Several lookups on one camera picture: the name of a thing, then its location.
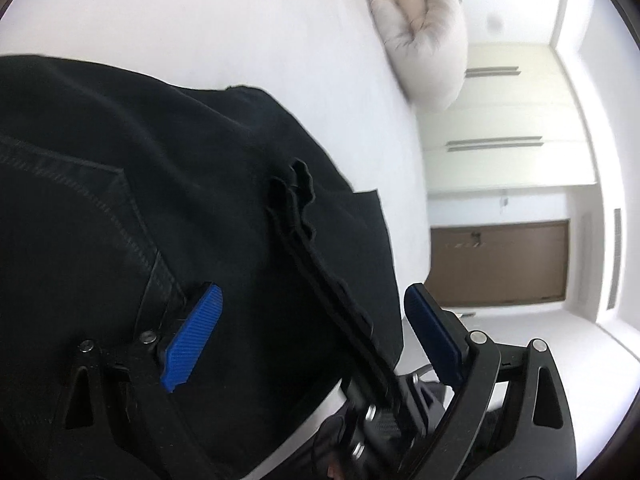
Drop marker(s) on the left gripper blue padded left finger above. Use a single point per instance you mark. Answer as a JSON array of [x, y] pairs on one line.
[[128, 425]]

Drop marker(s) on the white bed mattress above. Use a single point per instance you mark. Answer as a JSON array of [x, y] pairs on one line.
[[323, 62]]

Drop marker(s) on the black denim pants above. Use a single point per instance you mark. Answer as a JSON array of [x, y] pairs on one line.
[[123, 198]]

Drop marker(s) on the cream wardrobe with black handles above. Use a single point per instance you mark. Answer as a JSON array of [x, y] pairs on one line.
[[515, 124]]

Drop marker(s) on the brown wooden door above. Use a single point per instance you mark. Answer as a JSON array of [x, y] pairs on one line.
[[513, 264]]

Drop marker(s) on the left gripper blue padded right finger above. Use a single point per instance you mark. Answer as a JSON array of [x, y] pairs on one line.
[[509, 417]]

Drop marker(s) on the folded beige duvet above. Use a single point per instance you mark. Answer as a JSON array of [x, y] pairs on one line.
[[427, 44]]

